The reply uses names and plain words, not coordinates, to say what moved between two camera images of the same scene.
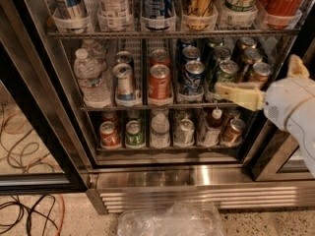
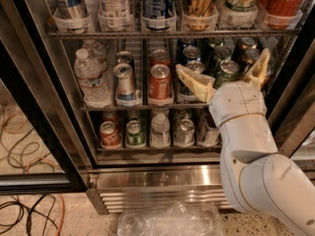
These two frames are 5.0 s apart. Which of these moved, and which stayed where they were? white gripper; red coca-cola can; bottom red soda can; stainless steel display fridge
Moved: white gripper
Stayed: bottom red soda can; stainless steel display fridge; red coca-cola can
